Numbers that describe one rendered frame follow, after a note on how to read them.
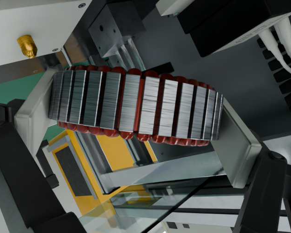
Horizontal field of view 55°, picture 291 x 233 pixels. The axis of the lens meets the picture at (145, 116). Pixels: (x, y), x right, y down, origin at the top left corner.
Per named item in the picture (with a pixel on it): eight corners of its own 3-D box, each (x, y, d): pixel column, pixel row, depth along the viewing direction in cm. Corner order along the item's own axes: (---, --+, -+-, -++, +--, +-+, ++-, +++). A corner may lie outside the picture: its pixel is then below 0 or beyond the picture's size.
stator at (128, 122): (35, 48, 13) (24, 129, 13) (260, 84, 14) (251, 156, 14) (68, 79, 24) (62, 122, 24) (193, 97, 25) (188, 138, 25)
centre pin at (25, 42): (15, 43, 37) (24, 62, 37) (17, 36, 35) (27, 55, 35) (29, 40, 38) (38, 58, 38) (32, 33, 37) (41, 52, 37)
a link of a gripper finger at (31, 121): (30, 168, 14) (15, 167, 14) (56, 108, 20) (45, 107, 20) (30, 117, 13) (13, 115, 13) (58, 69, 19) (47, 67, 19)
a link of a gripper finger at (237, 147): (250, 144, 14) (263, 146, 15) (213, 92, 21) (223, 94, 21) (232, 188, 16) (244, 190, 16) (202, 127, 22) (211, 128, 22)
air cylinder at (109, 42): (87, 29, 47) (101, 59, 47) (106, 3, 41) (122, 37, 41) (111, 24, 50) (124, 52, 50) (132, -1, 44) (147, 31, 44)
